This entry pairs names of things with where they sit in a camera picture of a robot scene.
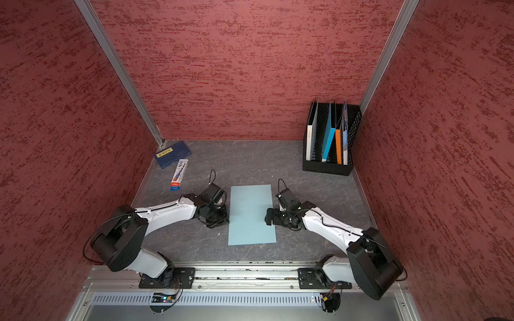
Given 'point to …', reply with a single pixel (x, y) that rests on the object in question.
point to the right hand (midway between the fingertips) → (274, 224)
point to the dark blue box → (172, 154)
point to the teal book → (328, 137)
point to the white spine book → (311, 126)
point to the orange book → (338, 147)
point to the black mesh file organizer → (331, 166)
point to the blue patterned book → (345, 132)
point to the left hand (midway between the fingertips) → (229, 225)
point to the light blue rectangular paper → (248, 204)
